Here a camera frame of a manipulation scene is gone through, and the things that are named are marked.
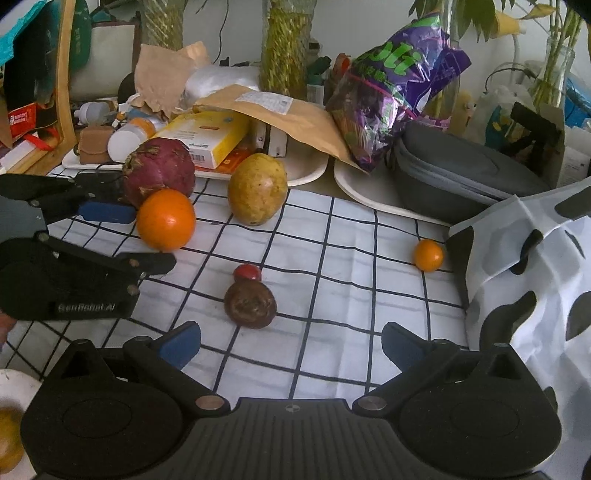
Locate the teal bag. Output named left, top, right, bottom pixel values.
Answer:
left=0, top=0, right=61, bottom=65

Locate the white plastic bag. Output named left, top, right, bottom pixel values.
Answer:
left=182, top=65, right=262, bottom=104

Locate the glass vase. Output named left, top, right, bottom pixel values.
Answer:
left=531, top=37, right=575, bottom=112

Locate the white floral plate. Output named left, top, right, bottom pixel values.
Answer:
left=0, top=369, right=44, bottom=480

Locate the yellow cardboard box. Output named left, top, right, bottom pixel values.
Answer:
left=154, top=111, right=252, bottom=169

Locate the white black-checked cloth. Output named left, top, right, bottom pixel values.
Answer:
left=0, top=166, right=472, bottom=402

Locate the grey zip case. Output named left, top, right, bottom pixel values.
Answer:
left=392, top=121, right=552, bottom=214

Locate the brown leather pouch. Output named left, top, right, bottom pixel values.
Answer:
left=78, top=124, right=116, bottom=164

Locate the large orange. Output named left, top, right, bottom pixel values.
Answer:
left=136, top=189, right=197, bottom=252

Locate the purple snack bag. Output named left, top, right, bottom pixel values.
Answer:
left=325, top=13, right=472, bottom=172

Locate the brown round fruit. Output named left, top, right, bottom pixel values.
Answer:
left=228, top=152, right=289, bottom=226

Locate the brown passion fruit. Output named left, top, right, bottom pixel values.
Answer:
left=224, top=280, right=278, bottom=330

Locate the crumpled brown paper bag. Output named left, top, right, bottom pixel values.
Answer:
left=134, top=41, right=211, bottom=118

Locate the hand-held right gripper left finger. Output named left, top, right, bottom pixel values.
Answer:
left=51, top=322, right=230, bottom=418

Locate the cow-print blanket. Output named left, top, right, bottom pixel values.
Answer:
left=445, top=178, right=591, bottom=467

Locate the red ribbon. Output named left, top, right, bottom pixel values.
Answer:
left=23, top=131, right=61, bottom=151

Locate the white canvas bag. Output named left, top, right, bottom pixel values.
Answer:
left=69, top=23, right=141, bottom=100

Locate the netted plant stem bundle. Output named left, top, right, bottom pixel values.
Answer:
left=261, top=0, right=317, bottom=100
left=141, top=0, right=185, bottom=51

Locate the white tray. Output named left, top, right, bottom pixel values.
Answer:
left=61, top=145, right=331, bottom=188
left=333, top=157, right=455, bottom=227

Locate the white charger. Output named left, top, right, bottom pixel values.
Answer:
left=252, top=117, right=289, bottom=158

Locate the black round object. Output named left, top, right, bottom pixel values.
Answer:
left=117, top=74, right=137, bottom=104

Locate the bumpy yellow fruit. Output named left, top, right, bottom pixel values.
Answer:
left=0, top=408, right=25, bottom=474

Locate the white pill bottle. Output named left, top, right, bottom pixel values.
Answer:
left=107, top=117, right=155, bottom=162

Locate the small orange kumquat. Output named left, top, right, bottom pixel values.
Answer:
left=414, top=239, right=445, bottom=271

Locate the red box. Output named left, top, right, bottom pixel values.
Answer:
left=8, top=102, right=38, bottom=139

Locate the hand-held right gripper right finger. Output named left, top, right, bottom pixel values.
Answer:
left=353, top=322, right=537, bottom=418

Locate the red dragon fruit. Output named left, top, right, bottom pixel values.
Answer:
left=121, top=137, right=197, bottom=208

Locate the black stand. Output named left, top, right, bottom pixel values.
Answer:
left=510, top=102, right=566, bottom=178

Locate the brown paper envelope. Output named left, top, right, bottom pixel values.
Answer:
left=193, top=84, right=370, bottom=174

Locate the white plastic bottle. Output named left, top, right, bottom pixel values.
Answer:
left=74, top=102, right=118, bottom=125

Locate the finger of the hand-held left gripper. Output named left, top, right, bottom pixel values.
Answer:
left=0, top=173, right=137, bottom=225
left=34, top=233, right=177, bottom=296

